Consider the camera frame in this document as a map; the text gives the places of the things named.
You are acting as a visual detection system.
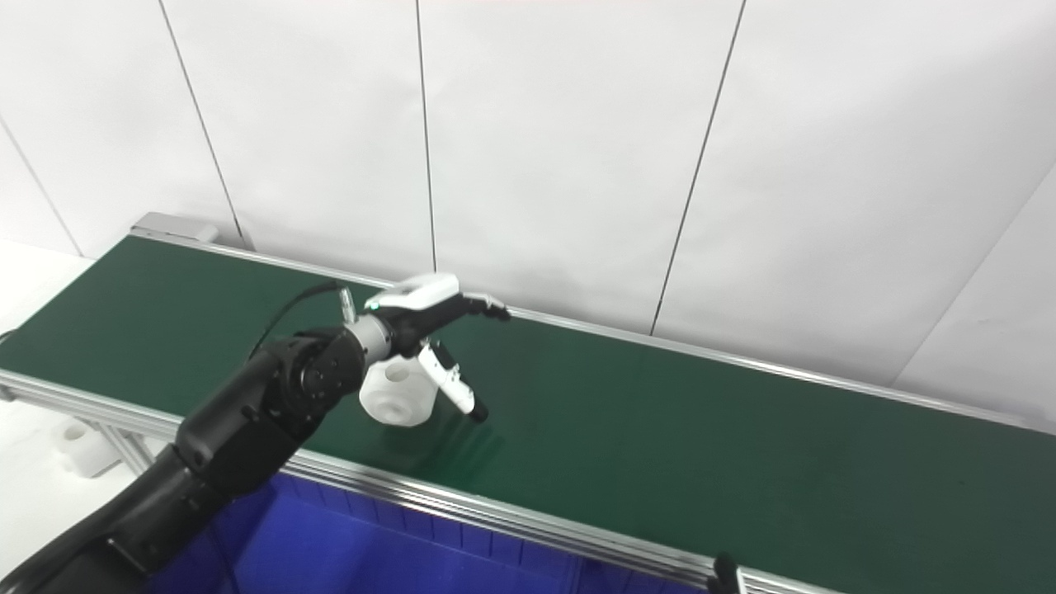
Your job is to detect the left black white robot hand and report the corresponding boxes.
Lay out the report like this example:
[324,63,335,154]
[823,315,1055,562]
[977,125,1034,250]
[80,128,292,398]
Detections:
[364,273,512,424]

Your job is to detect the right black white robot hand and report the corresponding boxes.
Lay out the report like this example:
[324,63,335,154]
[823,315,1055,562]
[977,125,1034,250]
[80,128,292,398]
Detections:
[708,554,741,594]

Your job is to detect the white round plastic part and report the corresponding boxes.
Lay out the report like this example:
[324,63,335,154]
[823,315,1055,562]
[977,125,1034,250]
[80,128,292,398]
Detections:
[52,416,125,480]
[358,353,439,428]

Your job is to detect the green conveyor belt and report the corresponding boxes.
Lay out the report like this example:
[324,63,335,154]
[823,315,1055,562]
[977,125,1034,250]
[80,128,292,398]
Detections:
[0,237,1056,594]
[0,231,1056,594]

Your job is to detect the aluminium conveyor support leg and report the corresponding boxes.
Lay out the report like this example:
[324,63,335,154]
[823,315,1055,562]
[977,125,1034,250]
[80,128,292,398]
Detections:
[81,419,159,476]

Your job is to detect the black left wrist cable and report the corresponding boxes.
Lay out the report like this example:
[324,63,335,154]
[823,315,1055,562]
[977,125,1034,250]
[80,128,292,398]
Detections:
[247,280,358,361]

